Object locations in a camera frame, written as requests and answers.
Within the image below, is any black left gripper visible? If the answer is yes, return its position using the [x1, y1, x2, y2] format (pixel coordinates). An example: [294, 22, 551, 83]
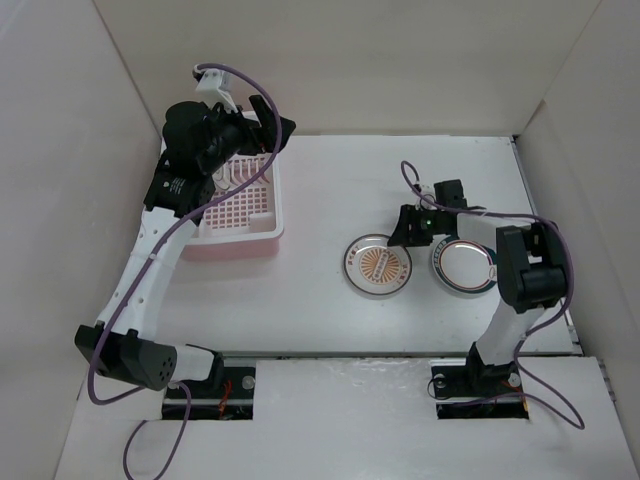
[199, 96, 295, 175]

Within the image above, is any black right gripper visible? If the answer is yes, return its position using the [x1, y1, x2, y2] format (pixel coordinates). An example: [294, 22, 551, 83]
[386, 204, 444, 247]

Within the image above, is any orange sunburst plate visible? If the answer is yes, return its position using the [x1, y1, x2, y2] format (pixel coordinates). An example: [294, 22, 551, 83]
[342, 233, 413, 297]

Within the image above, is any green red rimmed plate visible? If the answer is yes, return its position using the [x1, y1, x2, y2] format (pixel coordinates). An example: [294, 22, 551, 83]
[431, 236, 497, 295]

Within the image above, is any white plate grey rim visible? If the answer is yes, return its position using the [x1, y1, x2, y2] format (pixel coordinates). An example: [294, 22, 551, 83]
[212, 165, 234, 192]

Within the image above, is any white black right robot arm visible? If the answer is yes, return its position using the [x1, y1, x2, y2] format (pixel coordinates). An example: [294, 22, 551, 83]
[388, 180, 574, 400]

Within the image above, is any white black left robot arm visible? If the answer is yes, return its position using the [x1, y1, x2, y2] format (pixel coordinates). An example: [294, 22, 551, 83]
[74, 94, 296, 405]

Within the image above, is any white pink dish rack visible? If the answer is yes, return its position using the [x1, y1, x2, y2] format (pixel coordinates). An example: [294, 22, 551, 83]
[181, 161, 284, 262]

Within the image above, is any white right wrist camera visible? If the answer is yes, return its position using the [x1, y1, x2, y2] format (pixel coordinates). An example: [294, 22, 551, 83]
[414, 184, 436, 209]

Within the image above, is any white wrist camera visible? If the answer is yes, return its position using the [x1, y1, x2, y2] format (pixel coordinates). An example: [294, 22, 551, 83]
[414, 184, 436, 209]
[193, 67, 238, 112]

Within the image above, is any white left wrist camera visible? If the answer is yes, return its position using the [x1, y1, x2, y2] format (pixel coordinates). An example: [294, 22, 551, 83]
[193, 67, 238, 112]

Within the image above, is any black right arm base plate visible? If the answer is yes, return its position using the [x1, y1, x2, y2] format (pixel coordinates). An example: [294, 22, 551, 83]
[431, 363, 529, 420]

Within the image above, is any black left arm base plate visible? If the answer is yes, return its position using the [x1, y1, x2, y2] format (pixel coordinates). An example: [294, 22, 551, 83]
[185, 366, 256, 421]

